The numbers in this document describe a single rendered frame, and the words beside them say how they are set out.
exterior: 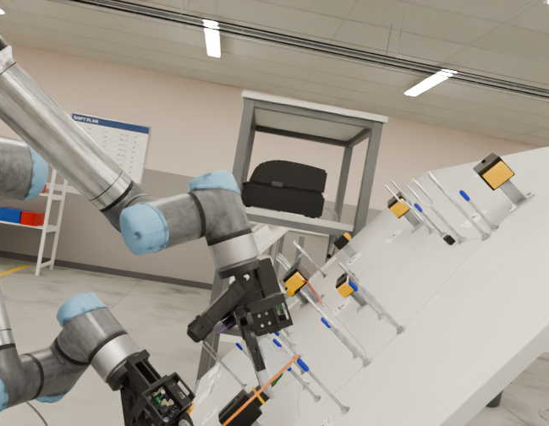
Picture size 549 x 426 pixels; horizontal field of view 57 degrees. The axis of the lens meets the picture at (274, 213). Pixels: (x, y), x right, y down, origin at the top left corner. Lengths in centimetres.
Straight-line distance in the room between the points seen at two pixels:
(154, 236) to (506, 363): 48
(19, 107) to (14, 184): 25
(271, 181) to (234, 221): 103
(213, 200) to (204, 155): 747
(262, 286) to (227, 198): 15
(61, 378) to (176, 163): 743
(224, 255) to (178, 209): 10
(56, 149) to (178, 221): 22
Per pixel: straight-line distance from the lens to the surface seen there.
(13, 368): 89
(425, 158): 887
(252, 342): 79
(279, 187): 181
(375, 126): 180
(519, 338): 61
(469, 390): 59
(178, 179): 824
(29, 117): 83
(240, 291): 80
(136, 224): 74
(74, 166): 84
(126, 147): 837
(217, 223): 79
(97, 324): 90
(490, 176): 87
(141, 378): 85
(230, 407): 84
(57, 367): 94
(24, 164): 105
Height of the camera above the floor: 147
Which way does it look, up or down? 1 degrees down
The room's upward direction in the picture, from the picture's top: 10 degrees clockwise
